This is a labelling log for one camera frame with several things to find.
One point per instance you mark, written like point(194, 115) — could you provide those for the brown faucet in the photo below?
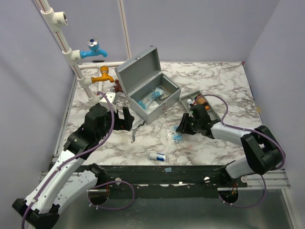
point(116, 87)

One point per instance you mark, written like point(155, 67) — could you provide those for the white pvc pipe frame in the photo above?
point(73, 22)

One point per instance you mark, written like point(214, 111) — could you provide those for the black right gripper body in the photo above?
point(190, 124)

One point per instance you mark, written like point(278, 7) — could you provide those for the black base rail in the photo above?
point(162, 181)

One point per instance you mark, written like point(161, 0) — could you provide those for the white blue tube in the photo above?
point(157, 156)

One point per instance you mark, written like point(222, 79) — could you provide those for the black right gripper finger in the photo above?
point(184, 129)
point(185, 120)

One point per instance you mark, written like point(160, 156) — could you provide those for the blue white bandage roll pack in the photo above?
point(145, 102)

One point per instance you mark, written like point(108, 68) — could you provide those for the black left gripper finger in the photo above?
point(127, 122)
point(126, 112)

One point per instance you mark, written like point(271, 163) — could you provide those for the blue alcohol pad bag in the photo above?
point(173, 136)

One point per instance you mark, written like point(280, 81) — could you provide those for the white medicine bottle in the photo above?
point(189, 101)

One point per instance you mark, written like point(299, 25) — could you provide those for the bandage packet blue orange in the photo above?
point(164, 94)

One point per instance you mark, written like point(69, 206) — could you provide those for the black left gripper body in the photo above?
point(103, 132)

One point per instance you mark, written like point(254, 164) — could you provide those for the blue plastic faucet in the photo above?
point(95, 50)

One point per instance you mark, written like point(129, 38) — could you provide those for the brown medicine bottle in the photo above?
point(199, 99)

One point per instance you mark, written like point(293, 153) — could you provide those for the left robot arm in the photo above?
point(43, 206)

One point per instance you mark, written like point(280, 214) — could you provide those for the orange plastic faucet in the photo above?
point(104, 70)

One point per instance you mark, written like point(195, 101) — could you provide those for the clear white pad packet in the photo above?
point(151, 107)

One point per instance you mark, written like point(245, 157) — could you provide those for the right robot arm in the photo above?
point(262, 152)

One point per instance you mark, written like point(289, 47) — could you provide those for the grey metal medicine box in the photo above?
point(140, 76)

